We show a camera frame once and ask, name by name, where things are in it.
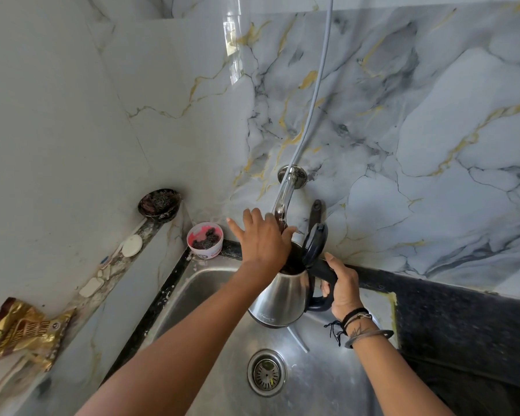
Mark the person's left forearm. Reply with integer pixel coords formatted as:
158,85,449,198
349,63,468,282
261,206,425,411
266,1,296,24
75,259,267,416

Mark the gold foil packet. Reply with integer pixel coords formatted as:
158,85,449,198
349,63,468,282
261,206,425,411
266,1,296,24
0,297,77,372

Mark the dark round bowl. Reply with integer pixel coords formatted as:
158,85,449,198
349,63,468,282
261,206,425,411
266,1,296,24
138,189,183,224

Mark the person's right hand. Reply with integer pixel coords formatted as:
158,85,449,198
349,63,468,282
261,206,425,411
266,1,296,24
321,252,365,321

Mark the white toothbrush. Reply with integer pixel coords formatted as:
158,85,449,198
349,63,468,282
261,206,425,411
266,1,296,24
98,242,125,270

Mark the person's left hand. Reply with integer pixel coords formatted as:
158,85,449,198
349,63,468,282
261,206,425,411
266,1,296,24
226,208,298,276

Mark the round sink drain strainer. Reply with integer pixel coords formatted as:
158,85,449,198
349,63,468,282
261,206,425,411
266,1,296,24
247,349,287,398

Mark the grey metal bangle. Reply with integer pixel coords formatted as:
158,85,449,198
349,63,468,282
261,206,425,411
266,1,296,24
344,329,394,350

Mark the flat white soap piece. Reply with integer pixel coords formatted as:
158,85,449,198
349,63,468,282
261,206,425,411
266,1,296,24
78,277,105,298

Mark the stainless steel electric kettle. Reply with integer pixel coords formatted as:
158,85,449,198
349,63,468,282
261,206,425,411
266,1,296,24
247,223,339,329

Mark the chrome wall tap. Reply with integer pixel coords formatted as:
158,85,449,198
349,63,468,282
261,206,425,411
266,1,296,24
272,165,308,233

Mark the dark steel wool scrubber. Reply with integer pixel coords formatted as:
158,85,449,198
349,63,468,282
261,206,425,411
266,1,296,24
192,228,221,251

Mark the pink and white tub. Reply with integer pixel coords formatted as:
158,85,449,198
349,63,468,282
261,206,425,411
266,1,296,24
186,222,224,260

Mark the thin beaded bracelet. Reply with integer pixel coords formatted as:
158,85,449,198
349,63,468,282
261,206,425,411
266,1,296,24
343,313,374,330

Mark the round white soap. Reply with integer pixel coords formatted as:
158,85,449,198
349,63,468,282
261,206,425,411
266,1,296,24
122,235,144,258

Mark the person's right forearm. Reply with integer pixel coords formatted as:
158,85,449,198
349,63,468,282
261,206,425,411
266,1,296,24
346,317,456,416

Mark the stainless steel sink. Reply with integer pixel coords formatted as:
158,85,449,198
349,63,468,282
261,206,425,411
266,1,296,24
140,255,393,416

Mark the white hose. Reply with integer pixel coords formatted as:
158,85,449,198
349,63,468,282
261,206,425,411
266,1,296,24
282,0,335,183

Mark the black thread bracelet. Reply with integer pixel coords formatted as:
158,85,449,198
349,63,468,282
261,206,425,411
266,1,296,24
323,307,370,347

